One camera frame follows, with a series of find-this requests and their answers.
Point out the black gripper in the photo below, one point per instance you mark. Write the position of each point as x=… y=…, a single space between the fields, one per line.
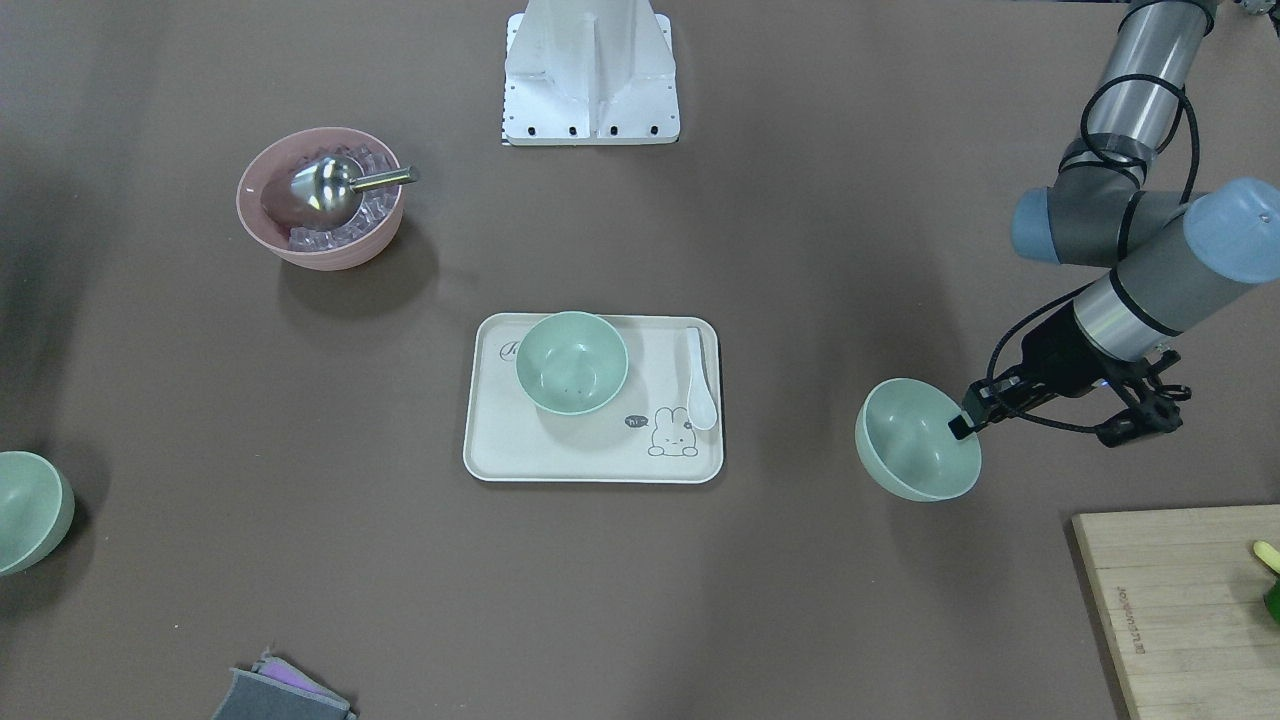
x=1052 y=357

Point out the green bowl on tray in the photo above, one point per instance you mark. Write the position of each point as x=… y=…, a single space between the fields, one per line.
x=572 y=363

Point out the metal scoop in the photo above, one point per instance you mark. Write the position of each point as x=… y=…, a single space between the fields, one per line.
x=328 y=191

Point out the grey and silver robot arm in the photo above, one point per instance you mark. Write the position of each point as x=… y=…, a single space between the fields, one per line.
x=1124 y=201

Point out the white ceramic spoon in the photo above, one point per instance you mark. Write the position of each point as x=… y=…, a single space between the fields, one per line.
x=701 y=407

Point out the green bowl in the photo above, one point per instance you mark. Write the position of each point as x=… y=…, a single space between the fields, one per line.
x=905 y=442
x=572 y=363
x=37 y=508

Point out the pink bowl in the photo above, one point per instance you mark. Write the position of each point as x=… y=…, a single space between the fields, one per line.
x=280 y=157

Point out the grey and purple cloth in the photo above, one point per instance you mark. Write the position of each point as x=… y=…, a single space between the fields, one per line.
x=273 y=688

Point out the cream rabbit tray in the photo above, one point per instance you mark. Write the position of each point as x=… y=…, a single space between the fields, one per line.
x=644 y=435

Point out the clear ice cubes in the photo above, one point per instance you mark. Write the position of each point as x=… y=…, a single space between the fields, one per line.
x=375 y=205

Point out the wooden cutting board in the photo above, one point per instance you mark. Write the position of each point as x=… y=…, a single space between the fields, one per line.
x=1180 y=597

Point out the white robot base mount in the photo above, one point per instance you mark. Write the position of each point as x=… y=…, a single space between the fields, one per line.
x=589 y=73

